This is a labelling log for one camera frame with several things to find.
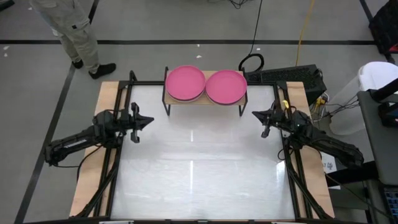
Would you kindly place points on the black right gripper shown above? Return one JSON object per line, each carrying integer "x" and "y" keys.
{"x": 276, "y": 118}

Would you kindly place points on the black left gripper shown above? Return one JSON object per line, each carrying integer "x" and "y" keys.
{"x": 129, "y": 119}

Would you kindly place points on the pink round plate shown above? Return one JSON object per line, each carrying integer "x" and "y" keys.
{"x": 226, "y": 87}
{"x": 185, "y": 82}

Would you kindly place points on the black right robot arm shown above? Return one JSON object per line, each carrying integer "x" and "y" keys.
{"x": 326, "y": 143}

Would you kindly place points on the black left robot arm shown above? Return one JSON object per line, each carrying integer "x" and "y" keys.
{"x": 74, "y": 141}

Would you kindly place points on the wooden shelf with black legs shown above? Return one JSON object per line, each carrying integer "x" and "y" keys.
{"x": 204, "y": 101}

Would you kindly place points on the yellow plug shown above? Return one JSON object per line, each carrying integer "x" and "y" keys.
{"x": 320, "y": 101}

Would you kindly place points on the white glossy table mat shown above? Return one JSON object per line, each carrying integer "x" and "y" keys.
{"x": 202, "y": 161}

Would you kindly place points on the white paper label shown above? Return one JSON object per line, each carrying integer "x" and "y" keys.
{"x": 329, "y": 163}

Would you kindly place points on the person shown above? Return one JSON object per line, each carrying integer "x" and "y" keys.
{"x": 74, "y": 34}

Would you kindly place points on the grey side desk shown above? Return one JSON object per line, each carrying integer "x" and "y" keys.
{"x": 379, "y": 149}

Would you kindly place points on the white plastic container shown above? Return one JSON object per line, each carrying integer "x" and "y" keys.
{"x": 377, "y": 74}

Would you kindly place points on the black desk equipment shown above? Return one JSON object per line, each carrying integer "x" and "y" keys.
{"x": 388, "y": 113}

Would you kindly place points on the black fabric bag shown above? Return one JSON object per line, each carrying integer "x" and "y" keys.
{"x": 385, "y": 28}

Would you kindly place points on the laptop keyboard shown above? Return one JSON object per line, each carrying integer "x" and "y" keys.
{"x": 392, "y": 200}

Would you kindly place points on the black aluminium table frame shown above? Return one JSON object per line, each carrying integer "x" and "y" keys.
{"x": 140, "y": 83}

